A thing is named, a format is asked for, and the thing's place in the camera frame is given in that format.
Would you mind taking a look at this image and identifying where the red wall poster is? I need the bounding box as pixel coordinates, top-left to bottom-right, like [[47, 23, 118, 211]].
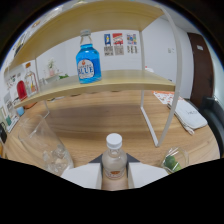
[[112, 32, 125, 56]]

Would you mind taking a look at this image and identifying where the blue liquid bottle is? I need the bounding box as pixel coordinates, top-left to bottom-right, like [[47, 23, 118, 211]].
[[75, 29, 103, 85]]

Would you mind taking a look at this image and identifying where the white zip pouch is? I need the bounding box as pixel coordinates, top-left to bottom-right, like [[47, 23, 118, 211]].
[[167, 98, 208, 135]]

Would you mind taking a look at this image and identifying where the clear glass tumbler with ice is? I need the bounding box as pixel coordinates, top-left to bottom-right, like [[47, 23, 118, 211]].
[[18, 114, 75, 177]]

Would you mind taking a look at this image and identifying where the white frame wooden shelf rack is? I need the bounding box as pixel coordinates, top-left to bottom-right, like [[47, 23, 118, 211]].
[[3, 0, 184, 148]]

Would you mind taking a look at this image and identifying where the orange pot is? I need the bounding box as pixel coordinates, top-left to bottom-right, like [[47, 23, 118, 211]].
[[24, 99, 38, 109]]

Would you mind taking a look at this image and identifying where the black chair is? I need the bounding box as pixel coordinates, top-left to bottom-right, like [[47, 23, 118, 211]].
[[199, 96, 224, 158]]

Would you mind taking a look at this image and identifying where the small black handbag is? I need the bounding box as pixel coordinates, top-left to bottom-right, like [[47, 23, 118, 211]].
[[0, 121, 8, 144]]

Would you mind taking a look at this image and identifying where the glass cup of limes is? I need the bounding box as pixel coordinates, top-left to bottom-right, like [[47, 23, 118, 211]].
[[159, 146, 190, 175]]

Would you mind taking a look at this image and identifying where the small potted plant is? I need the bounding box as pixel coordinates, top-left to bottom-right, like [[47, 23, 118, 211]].
[[46, 59, 58, 78]]

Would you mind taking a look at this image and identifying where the orange printed paper sheet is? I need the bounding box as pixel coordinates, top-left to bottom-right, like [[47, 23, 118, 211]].
[[152, 90, 184, 106]]

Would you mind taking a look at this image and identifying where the clear bottle with red label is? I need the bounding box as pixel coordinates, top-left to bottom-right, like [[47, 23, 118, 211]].
[[101, 132, 129, 183]]

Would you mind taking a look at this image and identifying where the red liquid bottle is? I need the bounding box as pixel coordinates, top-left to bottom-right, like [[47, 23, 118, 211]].
[[16, 79, 29, 102]]

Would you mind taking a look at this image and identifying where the brown door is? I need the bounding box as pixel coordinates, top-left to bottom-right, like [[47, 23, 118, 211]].
[[186, 32, 213, 109]]

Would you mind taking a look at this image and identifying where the clear bottle with orange cap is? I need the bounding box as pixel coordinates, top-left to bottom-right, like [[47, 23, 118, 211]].
[[23, 62, 39, 98]]

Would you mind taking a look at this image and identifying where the multicolour wall poster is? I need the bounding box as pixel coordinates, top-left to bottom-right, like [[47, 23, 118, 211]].
[[126, 33, 138, 55]]

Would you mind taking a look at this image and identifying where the blue wall poster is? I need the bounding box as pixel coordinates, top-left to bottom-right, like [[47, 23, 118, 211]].
[[103, 33, 113, 56]]

